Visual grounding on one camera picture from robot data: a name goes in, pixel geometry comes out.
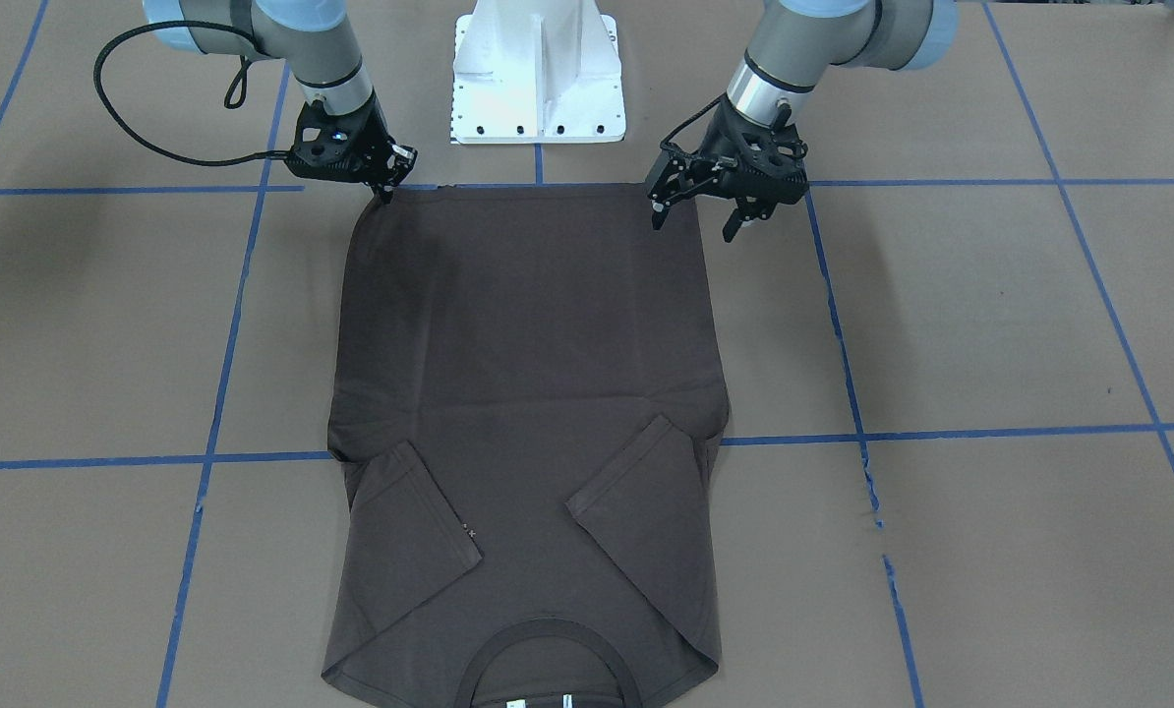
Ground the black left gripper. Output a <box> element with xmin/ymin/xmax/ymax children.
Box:
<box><xmin>645</xmin><ymin>94</ymin><xmax>810</xmax><ymax>245</ymax></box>

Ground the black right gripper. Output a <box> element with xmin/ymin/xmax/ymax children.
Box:
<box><xmin>285</xmin><ymin>93</ymin><xmax>417</xmax><ymax>205</ymax></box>

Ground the dark brown t-shirt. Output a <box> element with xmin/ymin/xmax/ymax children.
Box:
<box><xmin>322</xmin><ymin>184</ymin><xmax>730</xmax><ymax>707</ymax></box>

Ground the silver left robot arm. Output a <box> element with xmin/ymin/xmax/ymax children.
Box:
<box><xmin>645</xmin><ymin>1</ymin><xmax>959</xmax><ymax>242</ymax></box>

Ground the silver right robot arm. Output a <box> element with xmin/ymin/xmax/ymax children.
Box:
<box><xmin>143</xmin><ymin>1</ymin><xmax>417</xmax><ymax>203</ymax></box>

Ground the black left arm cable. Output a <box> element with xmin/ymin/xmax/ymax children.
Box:
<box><xmin>657</xmin><ymin>92</ymin><xmax>728</xmax><ymax>154</ymax></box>

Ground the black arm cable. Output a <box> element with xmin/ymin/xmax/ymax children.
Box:
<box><xmin>93</xmin><ymin>21</ymin><xmax>298</xmax><ymax>168</ymax></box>
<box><xmin>657</xmin><ymin>92</ymin><xmax>728</xmax><ymax>154</ymax></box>

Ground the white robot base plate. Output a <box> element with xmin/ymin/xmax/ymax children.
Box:
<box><xmin>448</xmin><ymin>1</ymin><xmax>627</xmax><ymax>144</ymax></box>

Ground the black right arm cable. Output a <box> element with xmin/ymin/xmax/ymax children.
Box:
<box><xmin>93</xmin><ymin>21</ymin><xmax>298</xmax><ymax>168</ymax></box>

